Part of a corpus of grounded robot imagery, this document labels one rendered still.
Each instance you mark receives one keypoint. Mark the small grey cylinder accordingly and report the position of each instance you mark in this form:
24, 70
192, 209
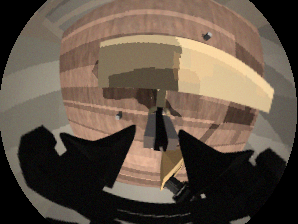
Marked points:
207, 36

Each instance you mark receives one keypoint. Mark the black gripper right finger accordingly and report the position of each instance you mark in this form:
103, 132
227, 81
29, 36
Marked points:
204, 165

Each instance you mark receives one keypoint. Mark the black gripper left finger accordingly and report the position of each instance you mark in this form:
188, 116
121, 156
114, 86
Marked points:
104, 155

